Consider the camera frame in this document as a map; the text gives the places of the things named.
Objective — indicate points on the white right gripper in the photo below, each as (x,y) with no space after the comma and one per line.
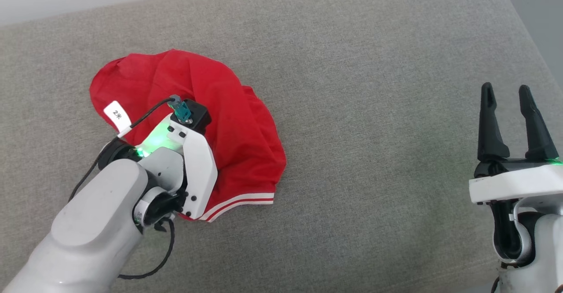
(514,183)

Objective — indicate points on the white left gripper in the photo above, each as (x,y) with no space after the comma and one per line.
(200,174)

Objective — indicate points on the red garment with white trim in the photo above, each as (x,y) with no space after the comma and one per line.
(237,121)

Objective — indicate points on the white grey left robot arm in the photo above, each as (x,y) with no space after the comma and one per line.
(96,222)

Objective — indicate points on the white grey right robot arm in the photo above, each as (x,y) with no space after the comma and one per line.
(547,249)

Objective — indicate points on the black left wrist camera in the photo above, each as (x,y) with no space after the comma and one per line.
(199,115)

